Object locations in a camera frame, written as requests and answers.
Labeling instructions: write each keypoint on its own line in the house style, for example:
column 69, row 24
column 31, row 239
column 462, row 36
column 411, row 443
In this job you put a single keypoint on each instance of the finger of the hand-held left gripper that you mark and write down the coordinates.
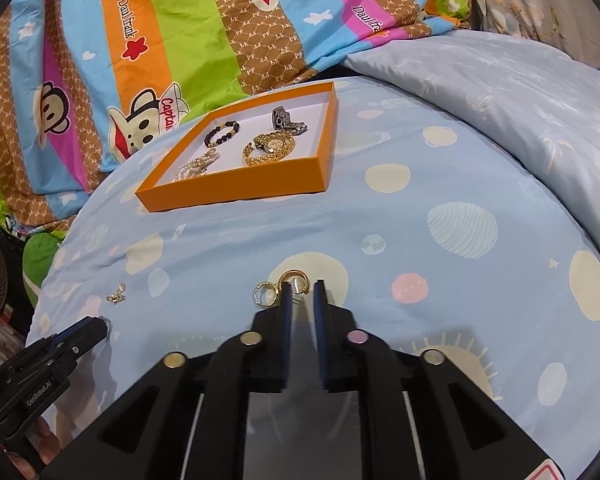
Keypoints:
column 67, row 334
column 92, row 335

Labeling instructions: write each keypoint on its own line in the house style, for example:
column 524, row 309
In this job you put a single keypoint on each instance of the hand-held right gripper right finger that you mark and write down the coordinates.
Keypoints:
column 321, row 340

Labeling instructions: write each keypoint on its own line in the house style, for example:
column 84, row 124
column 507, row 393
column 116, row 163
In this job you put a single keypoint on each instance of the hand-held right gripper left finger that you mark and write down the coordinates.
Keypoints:
column 284, row 340

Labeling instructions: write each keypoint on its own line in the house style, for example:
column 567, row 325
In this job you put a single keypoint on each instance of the small gold pearl earring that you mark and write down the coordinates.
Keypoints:
column 116, row 296

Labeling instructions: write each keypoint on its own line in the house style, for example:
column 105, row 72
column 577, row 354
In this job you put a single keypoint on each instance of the thin gold hoop earring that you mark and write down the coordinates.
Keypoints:
column 256, row 294

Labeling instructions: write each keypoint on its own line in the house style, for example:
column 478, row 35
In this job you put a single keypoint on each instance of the wide gold hoop earring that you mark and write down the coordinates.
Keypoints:
column 295, row 274

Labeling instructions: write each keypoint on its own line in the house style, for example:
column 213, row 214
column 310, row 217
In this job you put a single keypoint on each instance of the orange shallow box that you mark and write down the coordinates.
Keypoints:
column 240, row 185

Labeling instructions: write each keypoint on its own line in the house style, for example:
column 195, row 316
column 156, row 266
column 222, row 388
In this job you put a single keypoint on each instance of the gold watch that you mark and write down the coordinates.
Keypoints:
column 276, row 142

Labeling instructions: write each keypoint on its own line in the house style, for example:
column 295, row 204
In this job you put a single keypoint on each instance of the silver watch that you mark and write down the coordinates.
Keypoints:
column 282, row 117

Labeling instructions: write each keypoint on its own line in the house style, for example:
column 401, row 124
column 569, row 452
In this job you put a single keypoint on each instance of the person's left hand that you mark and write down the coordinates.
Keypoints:
column 42, row 445

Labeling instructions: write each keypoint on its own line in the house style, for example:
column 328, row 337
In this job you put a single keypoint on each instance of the green cloth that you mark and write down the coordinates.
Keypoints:
column 40, row 265

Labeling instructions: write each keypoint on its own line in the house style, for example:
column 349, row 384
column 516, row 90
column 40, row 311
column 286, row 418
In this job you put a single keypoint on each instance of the pale blue quilt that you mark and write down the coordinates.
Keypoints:
column 505, row 95

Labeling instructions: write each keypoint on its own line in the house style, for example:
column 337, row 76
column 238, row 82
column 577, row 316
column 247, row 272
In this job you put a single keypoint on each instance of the colourful striped monkey blanket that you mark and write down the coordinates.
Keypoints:
column 190, row 25

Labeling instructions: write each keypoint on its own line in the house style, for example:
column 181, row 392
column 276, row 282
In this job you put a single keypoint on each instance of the grey floral cloth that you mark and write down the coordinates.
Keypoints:
column 530, row 0

